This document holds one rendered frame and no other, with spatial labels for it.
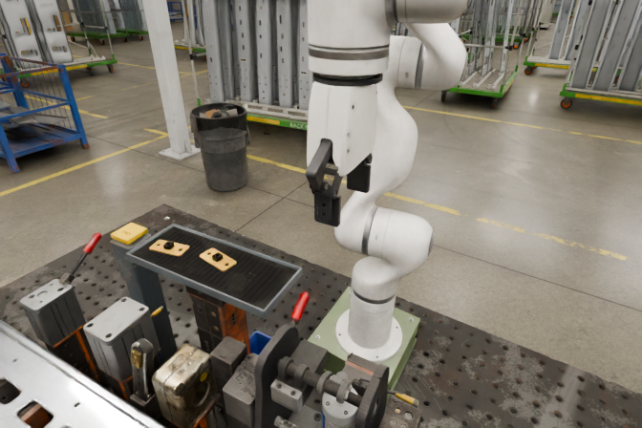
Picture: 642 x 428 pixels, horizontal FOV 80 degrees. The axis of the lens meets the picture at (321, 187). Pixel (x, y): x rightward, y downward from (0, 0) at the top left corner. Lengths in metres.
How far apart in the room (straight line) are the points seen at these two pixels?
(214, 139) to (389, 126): 2.68
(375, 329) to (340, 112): 0.78
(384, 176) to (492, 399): 0.71
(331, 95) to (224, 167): 3.16
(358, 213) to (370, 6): 0.58
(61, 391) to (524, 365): 1.17
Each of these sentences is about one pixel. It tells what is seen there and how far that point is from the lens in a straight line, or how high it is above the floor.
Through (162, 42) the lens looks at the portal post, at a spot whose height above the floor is 1.19.
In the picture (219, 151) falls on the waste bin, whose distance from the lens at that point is 3.46.
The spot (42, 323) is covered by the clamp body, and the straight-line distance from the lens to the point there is 1.10.
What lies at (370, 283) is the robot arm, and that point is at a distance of 0.97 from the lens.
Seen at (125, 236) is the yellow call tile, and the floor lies 1.16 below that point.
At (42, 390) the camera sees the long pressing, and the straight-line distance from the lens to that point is 0.99.
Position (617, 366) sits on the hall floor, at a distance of 2.59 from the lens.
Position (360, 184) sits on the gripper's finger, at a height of 1.45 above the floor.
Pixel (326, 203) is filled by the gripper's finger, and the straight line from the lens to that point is 0.43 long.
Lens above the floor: 1.69
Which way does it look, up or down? 28 degrees down
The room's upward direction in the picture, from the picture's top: straight up
